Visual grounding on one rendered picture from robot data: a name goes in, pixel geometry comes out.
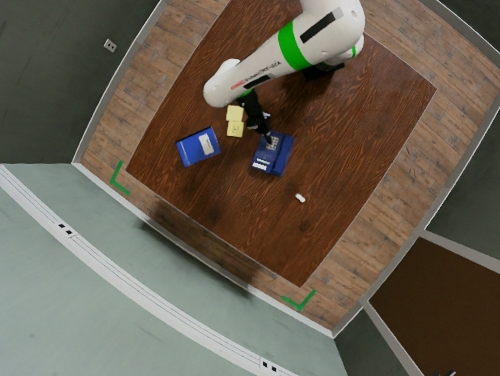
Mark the blue notebook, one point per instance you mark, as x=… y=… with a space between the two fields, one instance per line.
x=198 y=146

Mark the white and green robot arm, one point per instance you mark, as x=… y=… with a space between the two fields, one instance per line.
x=325 y=30

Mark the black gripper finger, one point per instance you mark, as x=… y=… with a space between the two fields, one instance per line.
x=265 y=127
x=259 y=130

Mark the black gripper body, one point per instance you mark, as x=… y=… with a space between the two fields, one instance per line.
x=253 y=109

